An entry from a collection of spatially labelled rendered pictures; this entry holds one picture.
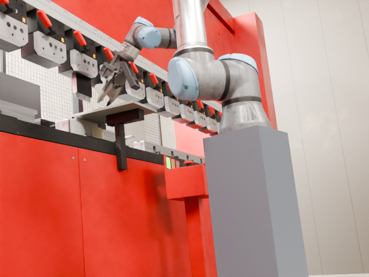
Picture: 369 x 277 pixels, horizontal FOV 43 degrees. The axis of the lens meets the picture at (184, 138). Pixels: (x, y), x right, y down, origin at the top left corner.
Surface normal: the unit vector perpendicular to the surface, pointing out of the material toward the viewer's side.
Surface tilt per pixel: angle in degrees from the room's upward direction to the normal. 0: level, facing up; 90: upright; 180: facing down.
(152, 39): 122
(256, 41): 90
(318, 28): 90
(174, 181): 90
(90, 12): 90
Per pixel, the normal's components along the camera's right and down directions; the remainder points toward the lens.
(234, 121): -0.42, -0.43
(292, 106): -0.61, -0.11
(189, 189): -0.29, -0.17
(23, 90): 0.91, -0.17
